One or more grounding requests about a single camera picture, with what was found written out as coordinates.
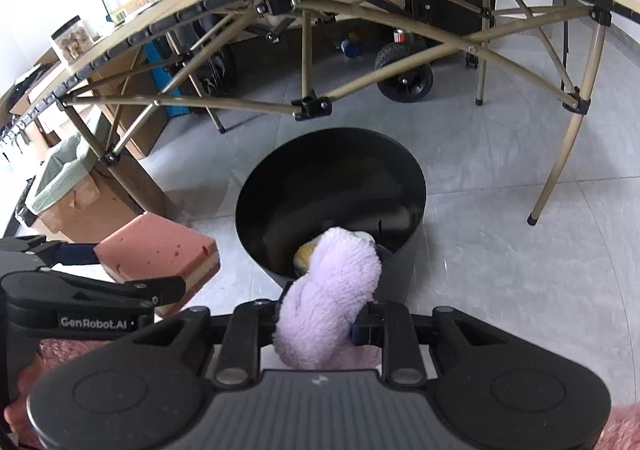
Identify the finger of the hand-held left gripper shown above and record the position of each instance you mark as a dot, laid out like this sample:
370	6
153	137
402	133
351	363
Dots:
75	254
160	287

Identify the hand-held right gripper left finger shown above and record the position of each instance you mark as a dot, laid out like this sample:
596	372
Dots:
245	330

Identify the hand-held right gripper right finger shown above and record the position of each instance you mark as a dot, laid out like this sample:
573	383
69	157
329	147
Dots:
357	332

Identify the pink sponge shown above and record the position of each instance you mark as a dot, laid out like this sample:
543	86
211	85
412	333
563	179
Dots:
155	245

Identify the purple fluffy cloth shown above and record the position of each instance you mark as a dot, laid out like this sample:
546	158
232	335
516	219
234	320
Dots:
325	290

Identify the yellow sponge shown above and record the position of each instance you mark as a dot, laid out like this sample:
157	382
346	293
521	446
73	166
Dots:
305	255

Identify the black trash bin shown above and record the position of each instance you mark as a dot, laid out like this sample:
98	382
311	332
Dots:
325	180

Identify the person's right forearm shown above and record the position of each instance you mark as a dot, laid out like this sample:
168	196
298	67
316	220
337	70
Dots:
620	432

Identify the person's left forearm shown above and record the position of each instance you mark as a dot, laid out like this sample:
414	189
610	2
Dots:
62	352

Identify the person's left hand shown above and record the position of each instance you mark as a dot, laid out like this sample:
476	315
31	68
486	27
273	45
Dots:
22	422

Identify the cardboard box with green liner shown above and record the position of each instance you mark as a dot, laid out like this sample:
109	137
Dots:
100	200

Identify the brown cardboard box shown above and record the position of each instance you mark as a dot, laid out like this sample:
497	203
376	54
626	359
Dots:
145	130

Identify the tall blue carton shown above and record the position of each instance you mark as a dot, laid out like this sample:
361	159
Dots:
165	75

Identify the clear snack jar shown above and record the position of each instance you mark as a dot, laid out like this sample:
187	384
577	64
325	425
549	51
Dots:
75	40

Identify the hanging black bag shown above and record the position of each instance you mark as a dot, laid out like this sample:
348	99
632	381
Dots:
215	70

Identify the tan folding table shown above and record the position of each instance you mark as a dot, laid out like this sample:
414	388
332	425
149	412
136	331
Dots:
312	107

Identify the flat yellow box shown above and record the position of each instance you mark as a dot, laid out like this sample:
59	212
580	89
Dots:
130	9

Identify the folding utility wagon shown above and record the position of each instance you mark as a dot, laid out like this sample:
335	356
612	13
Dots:
405	75

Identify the blue can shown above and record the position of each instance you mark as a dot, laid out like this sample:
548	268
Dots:
350	48

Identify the red can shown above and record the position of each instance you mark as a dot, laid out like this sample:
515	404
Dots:
400	36

